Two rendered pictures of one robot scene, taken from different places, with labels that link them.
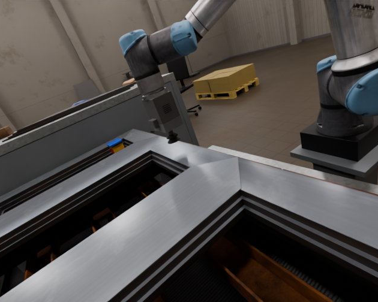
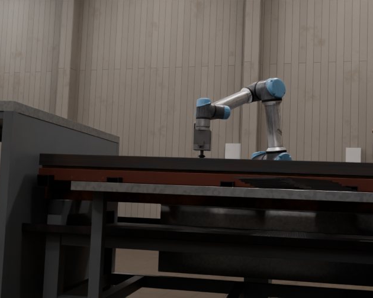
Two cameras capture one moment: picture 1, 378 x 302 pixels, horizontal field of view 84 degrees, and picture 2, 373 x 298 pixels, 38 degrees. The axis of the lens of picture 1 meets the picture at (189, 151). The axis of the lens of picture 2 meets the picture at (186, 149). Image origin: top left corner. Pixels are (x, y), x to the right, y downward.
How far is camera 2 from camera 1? 253 cm
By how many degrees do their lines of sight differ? 58
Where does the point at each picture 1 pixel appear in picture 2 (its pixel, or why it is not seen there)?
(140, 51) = (211, 107)
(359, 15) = (279, 132)
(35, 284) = not seen: hidden behind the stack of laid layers
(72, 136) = (77, 141)
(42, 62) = not seen: outside the picture
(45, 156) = (64, 145)
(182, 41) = (227, 112)
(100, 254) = not seen: hidden behind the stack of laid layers
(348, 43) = (275, 141)
